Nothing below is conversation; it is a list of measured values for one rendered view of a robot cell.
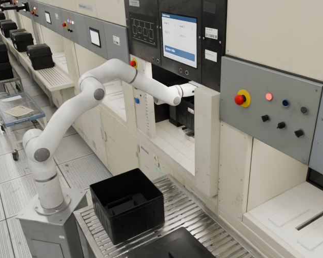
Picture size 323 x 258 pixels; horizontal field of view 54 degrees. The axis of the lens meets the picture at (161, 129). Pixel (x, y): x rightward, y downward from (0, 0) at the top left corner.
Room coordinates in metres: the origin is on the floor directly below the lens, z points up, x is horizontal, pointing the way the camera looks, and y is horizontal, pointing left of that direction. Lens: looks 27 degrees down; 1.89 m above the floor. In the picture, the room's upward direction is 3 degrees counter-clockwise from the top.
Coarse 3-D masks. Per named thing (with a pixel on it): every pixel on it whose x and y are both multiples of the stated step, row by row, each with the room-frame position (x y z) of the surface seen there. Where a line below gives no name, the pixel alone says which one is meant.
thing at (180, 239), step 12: (180, 228) 1.04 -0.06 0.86; (156, 240) 0.98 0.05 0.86; (168, 240) 0.98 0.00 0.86; (180, 240) 0.97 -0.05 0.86; (192, 240) 0.97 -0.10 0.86; (144, 252) 0.92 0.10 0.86; (156, 252) 0.92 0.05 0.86; (168, 252) 0.91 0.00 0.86; (180, 252) 0.91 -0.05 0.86; (192, 252) 0.91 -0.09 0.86; (204, 252) 0.90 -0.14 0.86
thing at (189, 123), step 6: (198, 84) 1.83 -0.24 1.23; (192, 96) 1.96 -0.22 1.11; (180, 102) 1.87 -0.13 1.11; (186, 102) 1.81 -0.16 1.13; (192, 102) 1.95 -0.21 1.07; (180, 108) 1.87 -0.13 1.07; (186, 108) 1.81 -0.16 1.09; (192, 108) 1.76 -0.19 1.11; (180, 114) 1.87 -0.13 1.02; (186, 114) 1.81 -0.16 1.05; (192, 114) 1.76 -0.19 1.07; (180, 120) 1.87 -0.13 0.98; (186, 120) 1.82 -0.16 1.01; (192, 120) 1.76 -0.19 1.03; (186, 126) 1.82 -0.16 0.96; (192, 126) 1.76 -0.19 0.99
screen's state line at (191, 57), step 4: (168, 48) 1.59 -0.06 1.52; (172, 48) 1.56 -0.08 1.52; (168, 52) 1.60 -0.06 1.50; (172, 52) 1.56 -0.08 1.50; (176, 52) 1.53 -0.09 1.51; (180, 52) 1.50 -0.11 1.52; (184, 52) 1.47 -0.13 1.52; (188, 52) 1.44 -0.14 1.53; (180, 56) 1.50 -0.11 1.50; (184, 56) 1.47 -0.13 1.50; (188, 56) 1.44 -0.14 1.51; (192, 56) 1.42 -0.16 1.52; (192, 60) 1.42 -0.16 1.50
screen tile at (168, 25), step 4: (164, 20) 1.62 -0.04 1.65; (168, 20) 1.58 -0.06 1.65; (164, 24) 1.62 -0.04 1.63; (168, 24) 1.59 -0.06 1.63; (172, 24) 1.55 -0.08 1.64; (176, 24) 1.52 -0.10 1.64; (164, 28) 1.62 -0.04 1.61; (168, 28) 1.59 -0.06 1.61; (172, 28) 1.56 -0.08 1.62; (176, 28) 1.52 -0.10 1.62; (164, 32) 1.62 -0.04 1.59; (176, 32) 1.53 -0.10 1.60; (164, 36) 1.62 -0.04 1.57; (168, 36) 1.59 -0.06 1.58; (172, 36) 1.56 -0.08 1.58; (176, 36) 1.53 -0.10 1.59; (164, 40) 1.63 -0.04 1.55; (168, 40) 1.59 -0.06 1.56; (172, 40) 1.56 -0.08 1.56; (176, 40) 1.53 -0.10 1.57; (172, 44) 1.56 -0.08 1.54; (176, 44) 1.53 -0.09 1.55
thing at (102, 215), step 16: (128, 176) 1.40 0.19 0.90; (144, 176) 1.36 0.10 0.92; (96, 192) 1.31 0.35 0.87; (112, 192) 1.35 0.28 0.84; (128, 192) 1.39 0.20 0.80; (144, 192) 1.38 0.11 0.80; (160, 192) 1.21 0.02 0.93; (96, 208) 1.23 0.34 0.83; (112, 208) 1.30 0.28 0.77; (128, 208) 1.30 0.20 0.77; (144, 208) 1.14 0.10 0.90; (160, 208) 1.18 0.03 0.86; (112, 224) 1.06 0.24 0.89; (128, 224) 1.09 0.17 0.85; (144, 224) 1.13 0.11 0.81; (160, 224) 1.17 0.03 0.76; (112, 240) 1.07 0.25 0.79
